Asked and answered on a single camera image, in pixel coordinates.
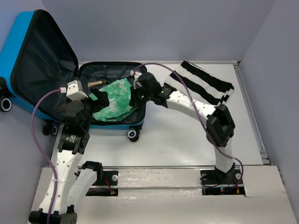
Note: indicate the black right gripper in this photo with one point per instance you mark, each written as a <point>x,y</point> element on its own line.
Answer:
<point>134,101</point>

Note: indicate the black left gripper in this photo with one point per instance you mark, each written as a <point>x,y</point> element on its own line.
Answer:
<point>103,101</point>

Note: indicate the green white tie-dye garment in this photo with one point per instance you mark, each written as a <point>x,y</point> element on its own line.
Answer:
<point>119,96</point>

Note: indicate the black white striped towel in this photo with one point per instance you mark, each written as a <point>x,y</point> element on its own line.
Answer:
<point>203,86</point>

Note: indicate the blue kids suitcase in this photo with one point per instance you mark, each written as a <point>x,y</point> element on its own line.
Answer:
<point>36,59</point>

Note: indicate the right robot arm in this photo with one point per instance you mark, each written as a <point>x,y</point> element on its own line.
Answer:
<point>216,120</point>

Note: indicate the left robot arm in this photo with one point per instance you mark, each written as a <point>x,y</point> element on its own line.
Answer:
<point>68,186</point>

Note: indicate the beige tube in suitcase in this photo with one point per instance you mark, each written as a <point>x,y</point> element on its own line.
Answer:
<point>91,84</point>

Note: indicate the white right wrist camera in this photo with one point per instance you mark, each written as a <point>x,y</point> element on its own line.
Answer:
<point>135,74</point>

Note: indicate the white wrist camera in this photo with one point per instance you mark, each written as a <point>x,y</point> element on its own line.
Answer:
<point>135,74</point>
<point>75,91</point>

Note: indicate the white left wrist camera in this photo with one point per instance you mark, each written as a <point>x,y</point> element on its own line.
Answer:
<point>75,91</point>

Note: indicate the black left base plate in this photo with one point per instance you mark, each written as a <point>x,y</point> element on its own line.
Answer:
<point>107,186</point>

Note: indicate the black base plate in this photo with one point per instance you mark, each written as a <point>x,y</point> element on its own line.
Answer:
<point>107,186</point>
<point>211,185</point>

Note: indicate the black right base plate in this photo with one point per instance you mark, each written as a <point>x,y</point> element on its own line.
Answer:
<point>211,185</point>

